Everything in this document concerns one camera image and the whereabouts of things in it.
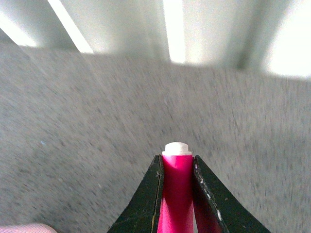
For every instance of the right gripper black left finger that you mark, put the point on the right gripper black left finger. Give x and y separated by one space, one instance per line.
142 214

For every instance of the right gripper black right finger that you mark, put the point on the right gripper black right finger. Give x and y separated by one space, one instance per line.
216 209

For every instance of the pink highlighter pen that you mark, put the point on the pink highlighter pen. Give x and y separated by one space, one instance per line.
176 212

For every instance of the pink mesh pen cup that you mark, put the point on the pink mesh pen cup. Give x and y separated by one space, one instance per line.
28 228

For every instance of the white pleated curtain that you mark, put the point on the white pleated curtain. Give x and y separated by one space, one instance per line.
269 36

